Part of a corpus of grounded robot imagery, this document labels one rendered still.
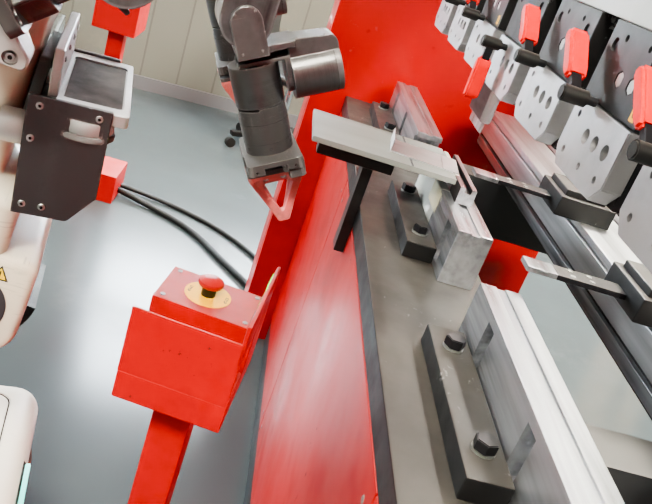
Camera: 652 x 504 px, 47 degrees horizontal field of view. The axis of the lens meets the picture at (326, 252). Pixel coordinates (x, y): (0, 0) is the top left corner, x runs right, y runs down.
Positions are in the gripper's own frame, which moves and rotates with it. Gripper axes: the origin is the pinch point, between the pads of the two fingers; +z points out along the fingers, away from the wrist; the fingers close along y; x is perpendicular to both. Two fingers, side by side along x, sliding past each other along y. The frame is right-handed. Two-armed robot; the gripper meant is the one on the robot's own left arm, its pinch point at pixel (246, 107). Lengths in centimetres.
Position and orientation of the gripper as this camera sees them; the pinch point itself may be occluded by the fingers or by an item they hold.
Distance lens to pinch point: 134.7
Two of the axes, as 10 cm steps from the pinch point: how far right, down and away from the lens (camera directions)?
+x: -9.7, 2.3, -1.0
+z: 1.5, 8.5, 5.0
